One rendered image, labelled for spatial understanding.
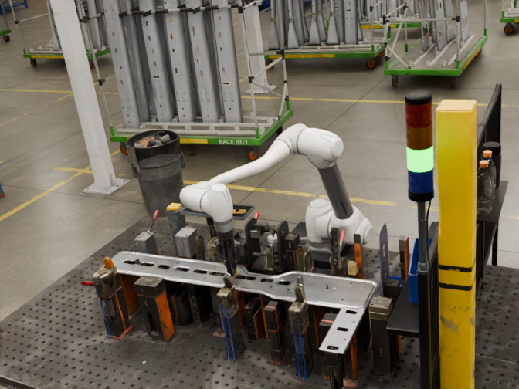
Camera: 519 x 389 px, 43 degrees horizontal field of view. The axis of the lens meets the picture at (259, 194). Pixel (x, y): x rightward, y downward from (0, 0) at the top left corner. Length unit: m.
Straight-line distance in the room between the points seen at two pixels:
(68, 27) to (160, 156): 1.58
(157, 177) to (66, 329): 2.66
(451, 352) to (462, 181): 0.60
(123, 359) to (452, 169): 1.91
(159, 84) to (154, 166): 2.04
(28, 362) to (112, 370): 0.45
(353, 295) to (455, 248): 0.91
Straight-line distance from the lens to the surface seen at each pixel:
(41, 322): 3.73
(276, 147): 3.17
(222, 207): 2.90
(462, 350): 2.26
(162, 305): 3.19
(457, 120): 1.89
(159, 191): 6.06
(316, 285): 2.96
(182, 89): 7.66
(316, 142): 3.12
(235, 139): 7.07
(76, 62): 6.71
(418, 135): 1.77
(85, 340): 3.48
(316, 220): 3.61
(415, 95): 1.76
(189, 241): 3.32
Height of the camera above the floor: 2.59
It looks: 24 degrees down
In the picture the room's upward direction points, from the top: 8 degrees counter-clockwise
